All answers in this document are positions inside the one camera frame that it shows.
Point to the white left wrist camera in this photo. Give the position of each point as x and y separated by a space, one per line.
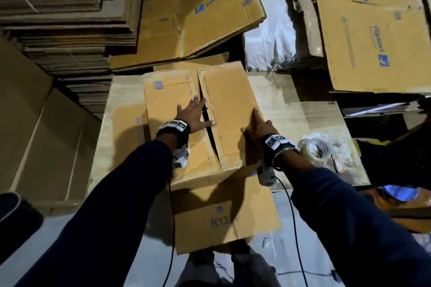
180 157

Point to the yellow carton with blue print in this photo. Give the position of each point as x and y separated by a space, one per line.
219 11

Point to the person's left forearm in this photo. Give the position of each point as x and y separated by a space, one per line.
108 229

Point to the plywood work board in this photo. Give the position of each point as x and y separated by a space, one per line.
296 115

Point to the white plastic sack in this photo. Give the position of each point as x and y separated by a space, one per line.
273 18

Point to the brown carton blue print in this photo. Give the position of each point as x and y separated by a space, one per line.
370 41

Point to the clear tape roll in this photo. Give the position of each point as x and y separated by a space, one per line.
315 150

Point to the person's trouser leg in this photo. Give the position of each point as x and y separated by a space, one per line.
222 270

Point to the person's right forearm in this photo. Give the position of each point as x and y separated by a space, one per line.
363 229

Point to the yellow cardboard box blue marks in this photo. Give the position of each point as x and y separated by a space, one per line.
175 102

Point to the pile of brown cartons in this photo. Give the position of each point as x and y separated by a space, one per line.
316 1

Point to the person's left hand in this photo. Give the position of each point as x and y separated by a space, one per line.
190 116

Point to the blue glowing device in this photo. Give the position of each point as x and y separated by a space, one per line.
402 193

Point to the person's right hand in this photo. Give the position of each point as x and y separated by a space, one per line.
259 132

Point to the stacks of flat cardboard bundles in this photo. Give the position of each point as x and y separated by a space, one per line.
54 14

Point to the small metal cutter blade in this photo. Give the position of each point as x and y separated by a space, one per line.
335 162

